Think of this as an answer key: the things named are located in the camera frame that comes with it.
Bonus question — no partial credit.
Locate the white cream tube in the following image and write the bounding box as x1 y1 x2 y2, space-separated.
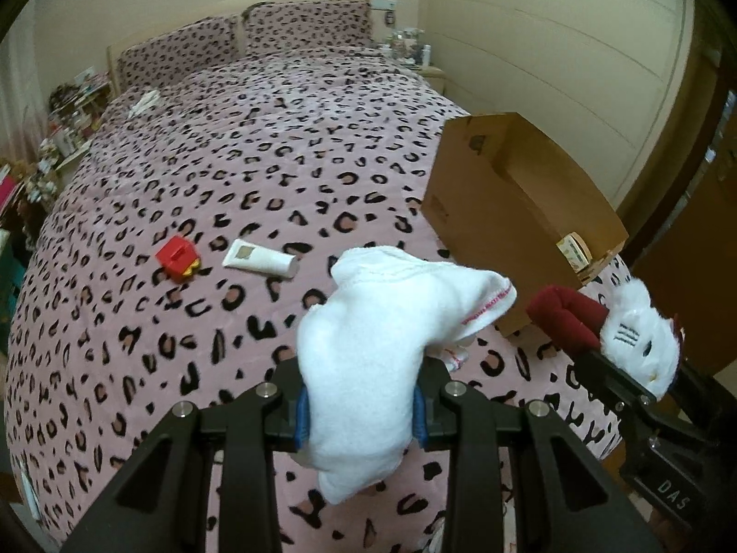
222 239 300 278

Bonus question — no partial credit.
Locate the pink leopard print pillow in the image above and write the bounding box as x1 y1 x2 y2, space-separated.
242 0 375 59
118 17 240 87

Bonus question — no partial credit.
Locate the brown fuzzy plush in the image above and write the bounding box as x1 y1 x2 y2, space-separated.
12 158 61 214

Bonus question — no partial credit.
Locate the cream nightstand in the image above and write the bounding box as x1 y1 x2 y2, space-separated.
415 63 447 93

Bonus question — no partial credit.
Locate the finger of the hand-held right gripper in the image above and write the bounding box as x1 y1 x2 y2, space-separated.
576 350 661 411
567 294 610 326

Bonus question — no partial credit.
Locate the white sock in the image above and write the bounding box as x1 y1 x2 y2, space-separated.
296 247 517 505

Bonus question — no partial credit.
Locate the brown wooden door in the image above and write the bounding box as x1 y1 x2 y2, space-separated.
627 40 737 375

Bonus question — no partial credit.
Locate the red toy box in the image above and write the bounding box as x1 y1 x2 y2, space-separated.
155 236 202 284

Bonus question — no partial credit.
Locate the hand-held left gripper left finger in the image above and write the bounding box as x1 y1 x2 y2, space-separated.
60 357 315 553

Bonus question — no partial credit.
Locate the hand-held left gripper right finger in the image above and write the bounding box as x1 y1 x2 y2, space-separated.
411 360 663 553

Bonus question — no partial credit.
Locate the white cloth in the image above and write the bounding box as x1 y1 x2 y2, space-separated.
128 89 162 119

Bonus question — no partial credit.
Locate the teal storage box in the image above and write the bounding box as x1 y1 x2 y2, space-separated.
0 230 24 324

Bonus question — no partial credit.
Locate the cluttered vanity shelf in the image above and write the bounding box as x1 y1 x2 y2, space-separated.
37 66 113 156

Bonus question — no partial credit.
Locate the white cat plush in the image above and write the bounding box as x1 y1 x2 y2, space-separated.
526 276 686 398

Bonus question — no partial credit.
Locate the group of bottles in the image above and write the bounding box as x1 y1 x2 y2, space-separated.
380 26 433 67

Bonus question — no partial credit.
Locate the cream panelled wardrobe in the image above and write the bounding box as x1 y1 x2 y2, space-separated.
426 0 709 214

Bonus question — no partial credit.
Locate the pink leopard print blanket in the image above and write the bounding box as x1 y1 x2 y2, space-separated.
3 46 628 553

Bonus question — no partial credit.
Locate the brown cardboard box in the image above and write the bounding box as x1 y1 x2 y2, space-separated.
420 112 630 338

